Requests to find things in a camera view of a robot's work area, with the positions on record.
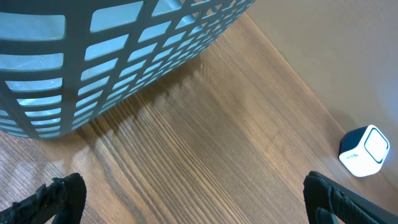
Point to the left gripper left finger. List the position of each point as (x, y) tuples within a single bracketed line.
[(63, 201)]

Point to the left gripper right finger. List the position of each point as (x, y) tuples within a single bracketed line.
[(328, 202)]

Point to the white barcode scanner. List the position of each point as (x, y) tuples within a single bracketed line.
[(363, 151)]

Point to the grey plastic mesh basket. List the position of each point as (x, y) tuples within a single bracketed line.
[(65, 62)]

